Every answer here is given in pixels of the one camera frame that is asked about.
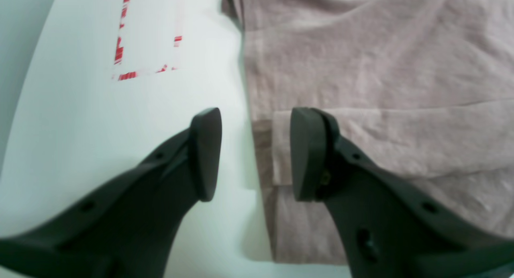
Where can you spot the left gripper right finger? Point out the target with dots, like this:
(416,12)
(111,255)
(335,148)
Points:
(388,228)

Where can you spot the mauve t-shirt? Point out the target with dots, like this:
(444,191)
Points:
(423,87)

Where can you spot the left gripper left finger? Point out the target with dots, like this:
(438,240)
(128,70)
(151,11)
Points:
(126,227)

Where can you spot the red tape rectangle marking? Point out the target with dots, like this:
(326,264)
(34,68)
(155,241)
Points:
(148,39)

